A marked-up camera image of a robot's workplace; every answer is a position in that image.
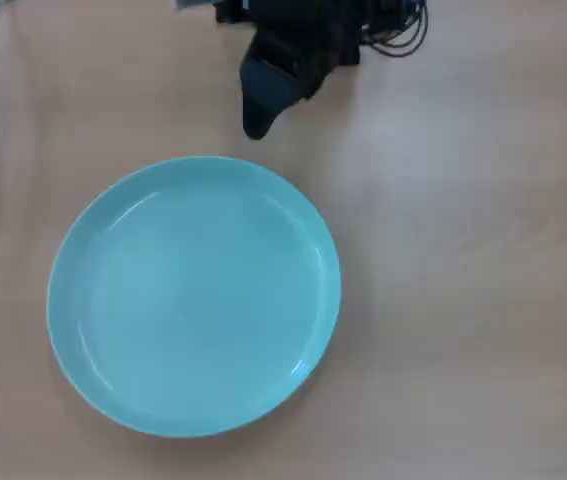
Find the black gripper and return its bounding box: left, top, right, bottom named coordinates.
left=238, top=19, right=362, bottom=142

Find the light blue round plate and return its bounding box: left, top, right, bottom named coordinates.
left=46, top=155, right=343, bottom=439

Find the thin black cable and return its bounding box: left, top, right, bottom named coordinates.
left=367, top=0, right=430, bottom=57
left=360, top=9, right=422, bottom=44

